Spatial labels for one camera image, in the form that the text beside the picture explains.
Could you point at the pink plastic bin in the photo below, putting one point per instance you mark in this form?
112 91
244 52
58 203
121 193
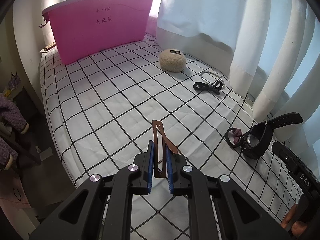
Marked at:
100 35

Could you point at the white black checkered tablecloth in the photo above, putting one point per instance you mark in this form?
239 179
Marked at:
112 110

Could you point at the purple fluffy garment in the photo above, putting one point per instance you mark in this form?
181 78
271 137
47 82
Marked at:
10 120

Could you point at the cardboard box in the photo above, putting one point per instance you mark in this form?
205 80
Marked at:
15 192

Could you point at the white curtain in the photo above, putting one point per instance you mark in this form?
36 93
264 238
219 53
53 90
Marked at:
200 10
275 55

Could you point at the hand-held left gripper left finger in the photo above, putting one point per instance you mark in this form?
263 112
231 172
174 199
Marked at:
150 170

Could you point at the beige fluffy scrunchie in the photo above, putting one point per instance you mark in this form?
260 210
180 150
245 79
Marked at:
172 61

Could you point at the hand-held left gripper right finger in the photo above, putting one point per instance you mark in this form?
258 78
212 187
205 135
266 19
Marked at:
170 172

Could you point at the person's right hand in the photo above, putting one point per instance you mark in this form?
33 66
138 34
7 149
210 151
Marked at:
291 217

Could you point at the black wrist watch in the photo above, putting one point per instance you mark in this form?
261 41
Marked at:
260 145

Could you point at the silver bangle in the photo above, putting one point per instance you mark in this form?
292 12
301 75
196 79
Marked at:
208 72

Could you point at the brown hair clip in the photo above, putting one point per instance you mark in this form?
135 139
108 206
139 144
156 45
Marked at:
156 123

